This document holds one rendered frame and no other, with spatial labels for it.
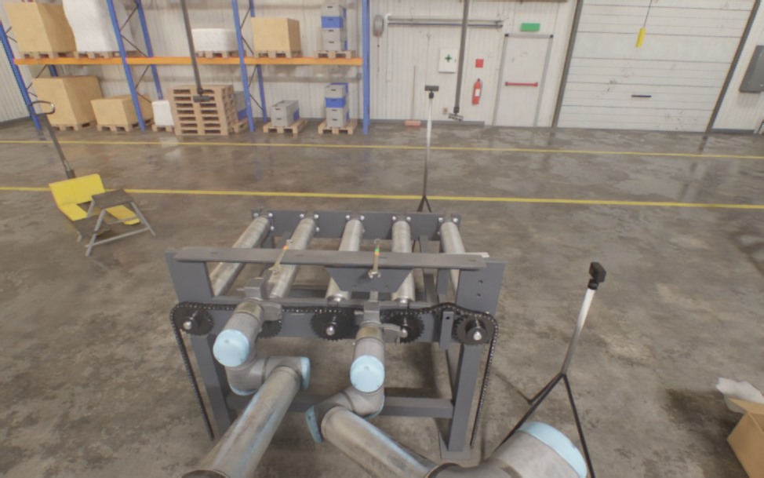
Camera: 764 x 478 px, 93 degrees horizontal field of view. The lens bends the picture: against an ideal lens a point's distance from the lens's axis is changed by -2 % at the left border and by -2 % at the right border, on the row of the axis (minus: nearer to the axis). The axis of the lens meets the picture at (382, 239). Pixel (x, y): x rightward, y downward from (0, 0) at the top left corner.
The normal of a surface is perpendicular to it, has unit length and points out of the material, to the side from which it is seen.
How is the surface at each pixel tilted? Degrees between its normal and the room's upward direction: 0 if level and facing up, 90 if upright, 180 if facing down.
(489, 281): 90
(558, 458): 26
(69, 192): 90
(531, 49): 90
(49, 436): 0
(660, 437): 0
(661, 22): 90
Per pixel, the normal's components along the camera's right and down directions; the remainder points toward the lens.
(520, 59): -0.04, 0.47
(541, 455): 0.07, -0.84
